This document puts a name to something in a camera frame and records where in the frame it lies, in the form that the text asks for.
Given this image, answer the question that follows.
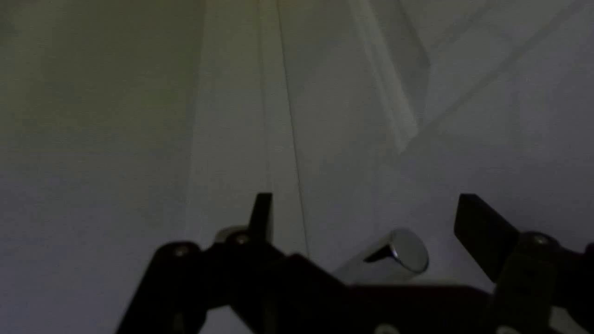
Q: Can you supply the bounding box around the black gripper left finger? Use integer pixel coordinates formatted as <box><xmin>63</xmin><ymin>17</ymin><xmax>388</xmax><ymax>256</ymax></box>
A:
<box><xmin>115</xmin><ymin>191</ymin><xmax>349</xmax><ymax>334</ymax></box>

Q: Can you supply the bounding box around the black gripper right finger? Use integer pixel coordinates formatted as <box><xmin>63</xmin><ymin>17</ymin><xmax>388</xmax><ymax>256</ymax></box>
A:
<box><xmin>451</xmin><ymin>191</ymin><xmax>594</xmax><ymax>334</ymax></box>

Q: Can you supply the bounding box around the silver door lever handle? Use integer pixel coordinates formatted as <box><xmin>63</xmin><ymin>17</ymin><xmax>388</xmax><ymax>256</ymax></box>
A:
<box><xmin>332</xmin><ymin>227</ymin><xmax>431</xmax><ymax>288</ymax></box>

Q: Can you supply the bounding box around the white panelled door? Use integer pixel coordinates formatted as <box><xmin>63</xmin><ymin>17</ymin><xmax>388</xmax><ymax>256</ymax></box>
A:
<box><xmin>275</xmin><ymin>0</ymin><xmax>594</xmax><ymax>293</ymax></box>

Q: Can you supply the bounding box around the white door frame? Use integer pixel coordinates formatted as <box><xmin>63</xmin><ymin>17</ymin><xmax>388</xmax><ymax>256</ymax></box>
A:
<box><xmin>184</xmin><ymin>0</ymin><xmax>310</xmax><ymax>256</ymax></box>

